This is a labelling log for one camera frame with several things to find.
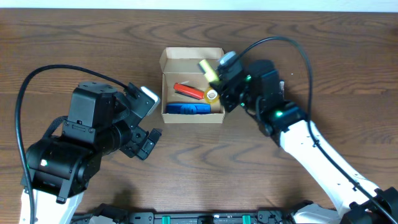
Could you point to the blue plastic holder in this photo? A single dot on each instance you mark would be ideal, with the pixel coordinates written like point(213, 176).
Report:
point(188, 108)

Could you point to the open cardboard box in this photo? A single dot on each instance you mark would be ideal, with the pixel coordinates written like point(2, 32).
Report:
point(181, 65)

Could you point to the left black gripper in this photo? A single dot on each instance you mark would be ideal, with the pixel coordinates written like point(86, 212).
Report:
point(132, 145)

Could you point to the yellow tape roll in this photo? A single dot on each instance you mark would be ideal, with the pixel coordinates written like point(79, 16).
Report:
point(211, 96)

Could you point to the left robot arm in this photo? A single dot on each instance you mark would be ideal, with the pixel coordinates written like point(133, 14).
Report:
point(101, 120)

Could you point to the yellow highlighter pen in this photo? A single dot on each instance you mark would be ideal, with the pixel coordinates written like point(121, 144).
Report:
point(209, 72)

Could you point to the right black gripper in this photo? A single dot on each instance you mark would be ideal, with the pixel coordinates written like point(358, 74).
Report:
point(221, 87)

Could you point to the blue whiteboard marker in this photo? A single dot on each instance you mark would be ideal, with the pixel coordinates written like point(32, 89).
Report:
point(281, 89)

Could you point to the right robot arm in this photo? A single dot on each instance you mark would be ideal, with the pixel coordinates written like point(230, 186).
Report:
point(259, 90)

